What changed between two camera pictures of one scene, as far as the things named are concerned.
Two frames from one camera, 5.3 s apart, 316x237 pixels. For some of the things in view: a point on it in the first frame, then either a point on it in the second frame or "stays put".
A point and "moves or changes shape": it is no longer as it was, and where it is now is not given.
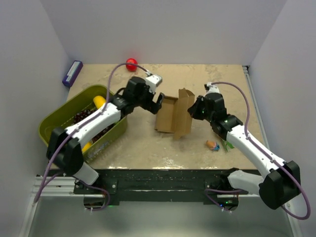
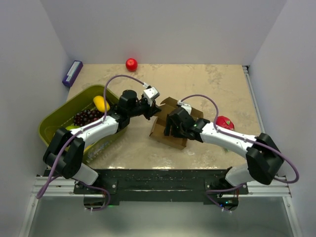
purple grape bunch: x=83 y=114 stays put
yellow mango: x=99 y=101 stays put
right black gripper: x=193 y=110 → x=169 y=122
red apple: x=130 y=67 stays put
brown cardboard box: x=173 y=116 moves or changes shape
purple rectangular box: x=72 y=73 stays put
